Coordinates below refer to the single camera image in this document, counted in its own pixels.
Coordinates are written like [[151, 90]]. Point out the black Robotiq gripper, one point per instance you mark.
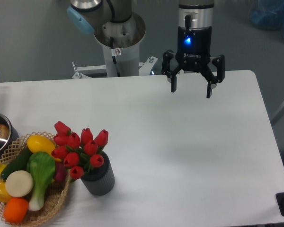
[[193, 54]]

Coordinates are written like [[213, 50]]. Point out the red tulip bouquet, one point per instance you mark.
[[82, 154]]

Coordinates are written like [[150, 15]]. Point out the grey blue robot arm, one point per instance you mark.
[[89, 15]]

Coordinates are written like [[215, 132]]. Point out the dark grey ribbed vase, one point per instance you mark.
[[102, 181]]

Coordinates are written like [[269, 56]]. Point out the blue plastic bag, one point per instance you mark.
[[267, 15]]

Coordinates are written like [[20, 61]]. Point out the purple red radish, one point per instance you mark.
[[60, 172]]

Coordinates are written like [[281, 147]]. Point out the yellow squash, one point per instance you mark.
[[38, 143]]

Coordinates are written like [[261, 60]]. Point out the green bok choy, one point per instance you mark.
[[41, 166]]

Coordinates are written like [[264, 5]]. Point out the woven wicker basket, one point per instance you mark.
[[55, 194]]

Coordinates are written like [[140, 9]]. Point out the green cucumber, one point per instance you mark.
[[18, 163]]

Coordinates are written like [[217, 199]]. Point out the round cream bun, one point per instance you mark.
[[19, 183]]

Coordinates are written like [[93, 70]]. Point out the orange fruit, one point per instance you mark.
[[15, 210]]

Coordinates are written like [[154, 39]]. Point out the yellow bell pepper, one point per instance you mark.
[[4, 195]]

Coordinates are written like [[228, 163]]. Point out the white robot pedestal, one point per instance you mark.
[[121, 49]]

